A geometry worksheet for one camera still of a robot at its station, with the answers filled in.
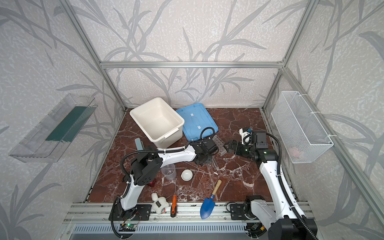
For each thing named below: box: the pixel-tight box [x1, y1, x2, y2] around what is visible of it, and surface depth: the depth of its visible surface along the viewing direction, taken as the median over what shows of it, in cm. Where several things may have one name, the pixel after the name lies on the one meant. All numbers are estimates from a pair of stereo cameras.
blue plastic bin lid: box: [176, 103, 219, 141], surface depth 114 cm
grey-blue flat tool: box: [134, 137, 144, 151], surface depth 96 cm
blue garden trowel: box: [200, 179, 222, 220], surface depth 78 cm
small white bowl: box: [181, 169, 193, 182], surface depth 87 cm
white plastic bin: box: [129, 97, 185, 149], surface depth 103 cm
